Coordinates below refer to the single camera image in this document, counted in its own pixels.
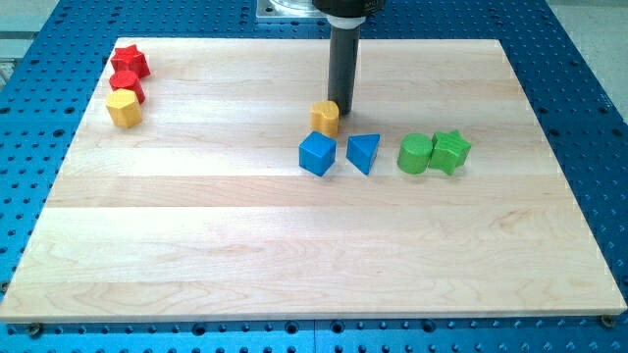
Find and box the red star block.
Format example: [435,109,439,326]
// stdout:
[110,44,150,78]

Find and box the green star block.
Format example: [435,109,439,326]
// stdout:
[429,130,472,176]

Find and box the red cylinder block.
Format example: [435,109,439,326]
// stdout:
[109,70,145,104]

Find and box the light wooden board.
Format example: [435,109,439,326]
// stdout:
[1,38,626,323]

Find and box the yellow heart block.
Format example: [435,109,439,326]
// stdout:
[310,101,340,137]

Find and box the green cylinder block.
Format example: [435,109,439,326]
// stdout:
[397,133,433,175]

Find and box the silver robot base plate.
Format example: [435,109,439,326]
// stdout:
[256,0,324,19]

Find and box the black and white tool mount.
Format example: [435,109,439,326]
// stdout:
[312,0,386,27]

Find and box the blue cube block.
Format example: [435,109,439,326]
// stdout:
[298,131,337,177]

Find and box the yellow hexagon block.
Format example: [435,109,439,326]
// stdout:
[105,88,142,128]

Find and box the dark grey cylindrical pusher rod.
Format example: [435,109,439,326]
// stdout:
[328,26,360,116]

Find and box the blue triangle block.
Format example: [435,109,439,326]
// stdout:
[346,133,381,176]

